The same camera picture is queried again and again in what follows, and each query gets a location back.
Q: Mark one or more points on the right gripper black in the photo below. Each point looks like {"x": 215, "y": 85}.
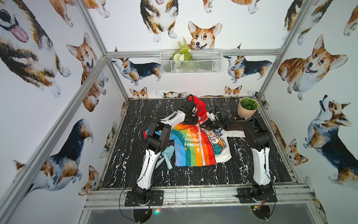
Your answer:
{"x": 207, "y": 126}

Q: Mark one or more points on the rainbow red hooded kids jacket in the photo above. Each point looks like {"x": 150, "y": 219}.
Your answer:
{"x": 196, "y": 147}

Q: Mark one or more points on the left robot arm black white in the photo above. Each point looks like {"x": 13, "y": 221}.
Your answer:
{"x": 156, "y": 141}

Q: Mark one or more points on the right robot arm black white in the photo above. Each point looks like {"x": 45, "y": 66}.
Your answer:
{"x": 259, "y": 140}

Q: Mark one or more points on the pink pot with green plant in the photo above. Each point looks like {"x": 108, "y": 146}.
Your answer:
{"x": 247, "y": 107}

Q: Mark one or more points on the light blue toy shovel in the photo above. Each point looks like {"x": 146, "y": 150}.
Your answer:
{"x": 167, "y": 155}

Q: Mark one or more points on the green fern with white flower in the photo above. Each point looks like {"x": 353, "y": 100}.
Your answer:
{"x": 182, "y": 54}

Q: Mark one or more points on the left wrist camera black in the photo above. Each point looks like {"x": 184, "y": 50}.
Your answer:
{"x": 189, "y": 106}

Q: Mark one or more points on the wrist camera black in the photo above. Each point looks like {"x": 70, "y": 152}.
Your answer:
{"x": 189, "y": 106}
{"x": 218, "y": 114}

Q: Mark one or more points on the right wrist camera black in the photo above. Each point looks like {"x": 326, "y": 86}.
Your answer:
{"x": 218, "y": 114}

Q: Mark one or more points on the white wire mesh basket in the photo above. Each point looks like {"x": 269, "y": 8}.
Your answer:
{"x": 204, "y": 61}

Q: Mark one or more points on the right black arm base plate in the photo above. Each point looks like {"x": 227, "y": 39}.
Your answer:
{"x": 255, "y": 195}

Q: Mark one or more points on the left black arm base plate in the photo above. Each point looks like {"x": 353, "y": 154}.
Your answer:
{"x": 154, "y": 197}

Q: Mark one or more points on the aluminium front mounting rail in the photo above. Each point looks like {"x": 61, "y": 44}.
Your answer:
{"x": 194, "y": 197}

